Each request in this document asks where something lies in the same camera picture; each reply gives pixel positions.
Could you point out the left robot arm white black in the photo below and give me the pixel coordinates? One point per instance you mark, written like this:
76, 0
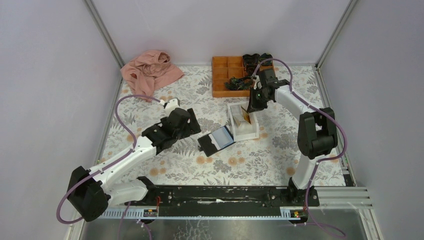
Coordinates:
91, 191

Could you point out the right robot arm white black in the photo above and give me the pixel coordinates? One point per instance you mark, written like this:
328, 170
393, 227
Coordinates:
317, 133

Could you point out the orange compartment tray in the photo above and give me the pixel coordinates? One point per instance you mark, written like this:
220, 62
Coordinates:
230, 74

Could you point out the slotted aluminium cable rail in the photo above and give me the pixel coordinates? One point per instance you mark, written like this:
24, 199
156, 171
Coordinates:
208, 212

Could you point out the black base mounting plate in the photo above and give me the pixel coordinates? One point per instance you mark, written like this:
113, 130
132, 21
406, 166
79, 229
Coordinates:
199, 195

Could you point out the white plastic card tray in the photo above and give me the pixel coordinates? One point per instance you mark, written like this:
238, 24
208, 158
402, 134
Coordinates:
240, 129

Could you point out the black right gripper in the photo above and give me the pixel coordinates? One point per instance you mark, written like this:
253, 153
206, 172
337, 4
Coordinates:
253, 106

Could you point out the floral patterned table mat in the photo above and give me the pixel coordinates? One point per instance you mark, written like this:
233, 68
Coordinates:
269, 160

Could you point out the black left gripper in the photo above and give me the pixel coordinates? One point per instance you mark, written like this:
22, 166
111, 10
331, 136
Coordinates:
192, 128

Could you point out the pink crumpled cloth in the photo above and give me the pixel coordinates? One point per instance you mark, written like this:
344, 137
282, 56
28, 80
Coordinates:
150, 71

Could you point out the black blue card holder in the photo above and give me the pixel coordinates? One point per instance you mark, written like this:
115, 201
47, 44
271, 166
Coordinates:
215, 141

